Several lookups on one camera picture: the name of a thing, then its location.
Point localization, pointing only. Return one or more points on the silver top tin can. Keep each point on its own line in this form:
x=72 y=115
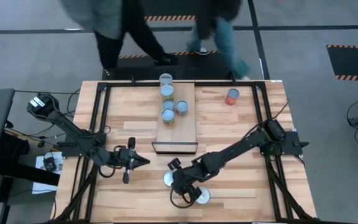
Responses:
x=205 y=195

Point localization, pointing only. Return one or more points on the orange red label tin can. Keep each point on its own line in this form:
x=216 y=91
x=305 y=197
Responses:
x=232 y=95

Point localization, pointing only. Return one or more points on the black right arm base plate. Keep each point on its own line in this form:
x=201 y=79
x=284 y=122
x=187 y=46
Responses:
x=291 y=141

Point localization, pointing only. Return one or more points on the white paper sheet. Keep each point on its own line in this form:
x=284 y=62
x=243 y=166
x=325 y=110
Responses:
x=39 y=160

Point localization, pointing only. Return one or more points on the black aluminium table frame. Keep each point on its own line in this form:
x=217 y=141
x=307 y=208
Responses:
x=216 y=83

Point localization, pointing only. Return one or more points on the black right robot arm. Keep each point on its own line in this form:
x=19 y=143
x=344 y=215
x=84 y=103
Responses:
x=228 y=152

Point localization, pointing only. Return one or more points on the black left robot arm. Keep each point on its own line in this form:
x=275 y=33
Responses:
x=70 y=130

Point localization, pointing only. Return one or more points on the orange brown label tin can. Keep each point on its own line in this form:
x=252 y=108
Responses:
x=181 y=107

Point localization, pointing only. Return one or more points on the person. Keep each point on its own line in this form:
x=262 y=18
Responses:
x=225 y=34
x=104 y=15

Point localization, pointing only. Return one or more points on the black desk leg bar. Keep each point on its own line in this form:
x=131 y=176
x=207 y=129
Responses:
x=26 y=172

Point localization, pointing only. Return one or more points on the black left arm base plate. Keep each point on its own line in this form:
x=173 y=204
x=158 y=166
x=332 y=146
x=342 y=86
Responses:
x=73 y=152

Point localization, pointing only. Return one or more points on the green red label tin can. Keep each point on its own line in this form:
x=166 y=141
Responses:
x=168 y=115

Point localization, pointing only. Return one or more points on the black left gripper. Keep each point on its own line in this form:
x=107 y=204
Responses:
x=127 y=158

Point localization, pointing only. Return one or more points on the green yellow label tin can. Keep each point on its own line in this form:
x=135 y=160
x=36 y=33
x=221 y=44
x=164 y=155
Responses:
x=167 y=91
x=166 y=78

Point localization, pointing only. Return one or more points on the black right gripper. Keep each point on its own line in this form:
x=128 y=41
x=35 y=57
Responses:
x=183 y=183

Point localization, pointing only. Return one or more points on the wooden shelf board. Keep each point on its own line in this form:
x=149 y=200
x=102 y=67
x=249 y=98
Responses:
x=182 y=133

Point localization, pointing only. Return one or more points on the black hazard striped floor mat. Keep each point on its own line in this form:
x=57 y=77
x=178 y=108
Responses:
x=172 y=7
x=353 y=62
x=197 y=70

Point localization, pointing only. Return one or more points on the small black device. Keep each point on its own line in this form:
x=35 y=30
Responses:
x=49 y=164

